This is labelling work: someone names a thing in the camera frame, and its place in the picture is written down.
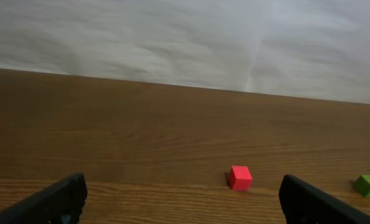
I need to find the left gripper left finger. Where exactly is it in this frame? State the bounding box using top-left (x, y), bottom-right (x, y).
top-left (0, 172), bottom-right (88, 224)

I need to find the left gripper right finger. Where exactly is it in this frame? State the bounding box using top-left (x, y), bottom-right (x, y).
top-left (278, 174), bottom-right (370, 224)

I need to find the red cube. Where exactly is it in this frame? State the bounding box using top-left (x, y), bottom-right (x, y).
top-left (228, 165), bottom-right (253, 191)

